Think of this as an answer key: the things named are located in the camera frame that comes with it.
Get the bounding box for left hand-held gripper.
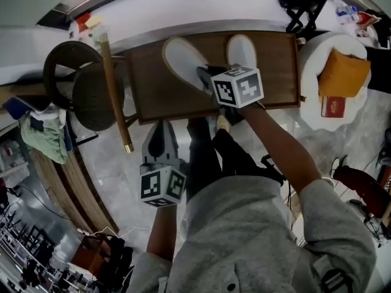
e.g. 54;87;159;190
139;120;188;208

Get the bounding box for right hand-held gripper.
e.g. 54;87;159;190
196;63;265;109

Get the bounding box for white slipper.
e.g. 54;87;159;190
225;34;258;70
161;36;213;93

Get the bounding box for person's right forearm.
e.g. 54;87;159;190
240;101;325;192

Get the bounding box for person's left forearm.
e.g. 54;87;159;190
145;204;180;262

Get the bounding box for person's black trousers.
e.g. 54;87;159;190
185;117;267;201

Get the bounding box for person's right shoe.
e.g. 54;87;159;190
216;114;231;132

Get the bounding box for wooden shoe shelf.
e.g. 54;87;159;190
100;30;308;154

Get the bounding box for black round chair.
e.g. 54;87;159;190
42;40;126;132

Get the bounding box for white window ledge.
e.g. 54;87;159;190
0;0;340;87

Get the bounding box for curved wooden platform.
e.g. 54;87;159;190
28;146;120;236

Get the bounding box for white round sofa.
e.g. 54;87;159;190
297;31;372;131

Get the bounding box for black waist device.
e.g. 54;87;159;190
260;154;287;183

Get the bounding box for green cloth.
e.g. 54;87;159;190
19;114;68;165

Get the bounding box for white cloth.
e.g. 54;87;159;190
30;104;67;125

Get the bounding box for small yellow block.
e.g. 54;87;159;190
86;15;103;29

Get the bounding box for person's gray sweater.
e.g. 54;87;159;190
127;175;380;293

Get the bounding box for brown wooden box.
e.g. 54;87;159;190
71;234;111;278

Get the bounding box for red book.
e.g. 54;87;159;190
320;95;348;119

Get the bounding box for small red box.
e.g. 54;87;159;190
76;13;93;32

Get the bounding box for orange cushion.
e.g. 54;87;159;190
317;48;372;99

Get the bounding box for white table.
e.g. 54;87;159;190
0;123;32;189

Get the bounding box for cardboard box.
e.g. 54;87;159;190
0;84;47;110

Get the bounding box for clear water jug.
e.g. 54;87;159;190
0;138;26;165

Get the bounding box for blue chair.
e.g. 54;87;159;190
2;96;99;148

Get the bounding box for clear water bottle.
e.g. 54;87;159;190
335;4;360;23

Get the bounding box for red packet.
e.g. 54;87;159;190
355;10;383;27

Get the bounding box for black panel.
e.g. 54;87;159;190
364;9;391;70

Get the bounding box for white power strip cable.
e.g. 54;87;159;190
77;225;153;241

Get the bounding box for black strap buckle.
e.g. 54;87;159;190
320;268;346;293

